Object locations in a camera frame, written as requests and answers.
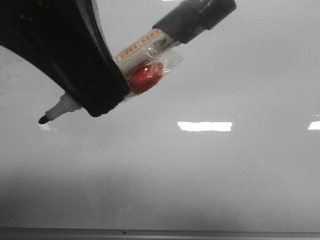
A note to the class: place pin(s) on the red round magnet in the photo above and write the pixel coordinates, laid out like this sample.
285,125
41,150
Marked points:
146,78

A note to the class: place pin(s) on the white whiteboard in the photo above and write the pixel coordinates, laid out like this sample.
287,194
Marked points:
227,141

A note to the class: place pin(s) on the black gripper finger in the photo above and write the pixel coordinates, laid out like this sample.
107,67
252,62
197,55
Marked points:
64,40

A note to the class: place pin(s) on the black and white whiteboard marker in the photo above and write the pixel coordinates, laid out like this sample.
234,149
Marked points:
185,22

